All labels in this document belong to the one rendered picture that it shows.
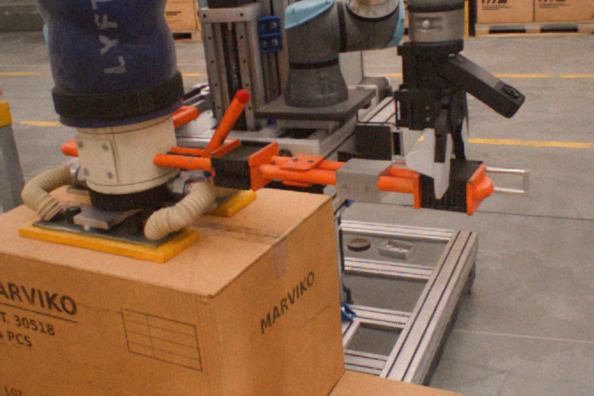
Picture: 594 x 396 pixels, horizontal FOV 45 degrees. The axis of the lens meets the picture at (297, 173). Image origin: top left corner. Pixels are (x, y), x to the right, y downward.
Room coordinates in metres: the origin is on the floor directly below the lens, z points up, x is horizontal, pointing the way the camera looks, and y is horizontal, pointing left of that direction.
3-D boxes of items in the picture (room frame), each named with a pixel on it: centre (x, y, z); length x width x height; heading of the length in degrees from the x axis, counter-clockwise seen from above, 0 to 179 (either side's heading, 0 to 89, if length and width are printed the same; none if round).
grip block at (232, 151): (1.14, 0.08, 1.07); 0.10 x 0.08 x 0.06; 150
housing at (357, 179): (1.03, -0.10, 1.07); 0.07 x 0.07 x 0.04; 60
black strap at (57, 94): (1.27, 0.30, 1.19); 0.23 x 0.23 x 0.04
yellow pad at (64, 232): (1.18, 0.35, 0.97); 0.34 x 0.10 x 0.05; 60
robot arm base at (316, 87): (1.67, -0.06, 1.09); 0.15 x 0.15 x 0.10
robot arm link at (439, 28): (0.97, -0.20, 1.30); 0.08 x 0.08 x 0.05
